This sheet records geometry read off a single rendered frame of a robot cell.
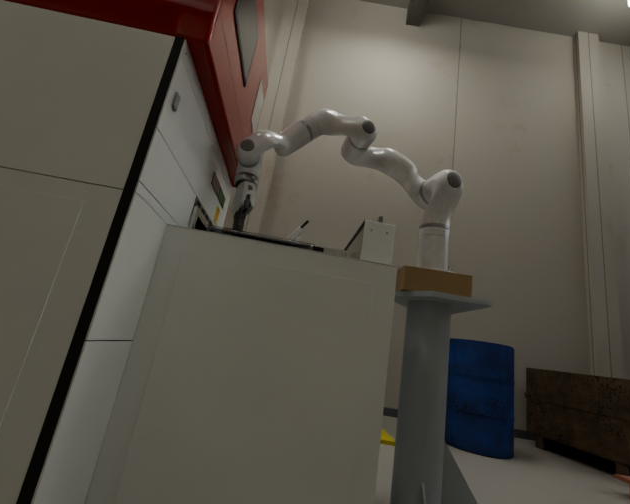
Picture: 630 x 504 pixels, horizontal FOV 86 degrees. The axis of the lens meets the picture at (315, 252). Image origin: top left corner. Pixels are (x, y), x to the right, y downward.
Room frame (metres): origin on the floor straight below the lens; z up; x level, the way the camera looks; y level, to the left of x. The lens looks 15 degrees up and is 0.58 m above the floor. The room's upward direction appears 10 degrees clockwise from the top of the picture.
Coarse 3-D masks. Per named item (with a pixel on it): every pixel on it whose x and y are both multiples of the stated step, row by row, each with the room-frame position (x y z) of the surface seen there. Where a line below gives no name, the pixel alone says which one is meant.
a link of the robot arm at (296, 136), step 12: (300, 120) 1.12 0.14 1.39; (264, 132) 1.03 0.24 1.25; (288, 132) 1.10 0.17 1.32; (300, 132) 1.11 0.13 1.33; (240, 144) 1.01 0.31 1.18; (252, 144) 1.01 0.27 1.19; (264, 144) 1.02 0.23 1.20; (276, 144) 1.05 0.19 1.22; (288, 144) 1.11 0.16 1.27; (300, 144) 1.14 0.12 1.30; (240, 156) 1.03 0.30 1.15; (252, 156) 1.03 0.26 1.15
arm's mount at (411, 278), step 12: (408, 276) 1.19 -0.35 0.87; (420, 276) 1.19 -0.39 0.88; (432, 276) 1.19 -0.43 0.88; (444, 276) 1.19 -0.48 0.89; (456, 276) 1.19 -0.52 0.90; (468, 276) 1.19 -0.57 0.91; (396, 288) 1.27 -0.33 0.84; (408, 288) 1.19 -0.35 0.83; (420, 288) 1.19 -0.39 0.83; (432, 288) 1.19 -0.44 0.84; (444, 288) 1.19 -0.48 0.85; (456, 288) 1.19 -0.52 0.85; (468, 288) 1.19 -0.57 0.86
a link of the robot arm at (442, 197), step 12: (432, 180) 1.21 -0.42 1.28; (444, 180) 1.16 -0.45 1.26; (456, 180) 1.16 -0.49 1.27; (432, 192) 1.21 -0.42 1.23; (444, 192) 1.18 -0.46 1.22; (456, 192) 1.18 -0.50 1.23; (432, 204) 1.22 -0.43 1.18; (444, 204) 1.21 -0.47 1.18; (456, 204) 1.22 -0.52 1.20; (432, 216) 1.23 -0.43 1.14; (444, 216) 1.23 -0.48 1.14; (420, 228) 1.28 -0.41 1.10
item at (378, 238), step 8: (368, 224) 0.95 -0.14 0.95; (376, 224) 0.95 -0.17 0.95; (384, 224) 0.95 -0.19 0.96; (368, 232) 0.95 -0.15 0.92; (376, 232) 0.95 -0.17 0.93; (384, 232) 0.95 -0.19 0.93; (392, 232) 0.95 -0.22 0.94; (368, 240) 0.95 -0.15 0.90; (376, 240) 0.95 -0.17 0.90; (384, 240) 0.95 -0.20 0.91; (392, 240) 0.95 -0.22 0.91; (368, 248) 0.95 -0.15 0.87; (376, 248) 0.95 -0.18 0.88; (384, 248) 0.95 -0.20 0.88; (392, 248) 0.95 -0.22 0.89; (360, 256) 0.95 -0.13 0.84; (368, 256) 0.95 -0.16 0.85; (376, 256) 0.95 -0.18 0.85; (384, 256) 0.95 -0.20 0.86
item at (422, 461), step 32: (416, 320) 1.24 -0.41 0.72; (448, 320) 1.23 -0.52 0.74; (416, 352) 1.23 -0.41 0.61; (448, 352) 1.25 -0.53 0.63; (416, 384) 1.23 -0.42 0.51; (416, 416) 1.22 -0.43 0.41; (416, 448) 1.22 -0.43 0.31; (448, 448) 1.28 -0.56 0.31; (416, 480) 1.22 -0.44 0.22; (448, 480) 1.28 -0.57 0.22
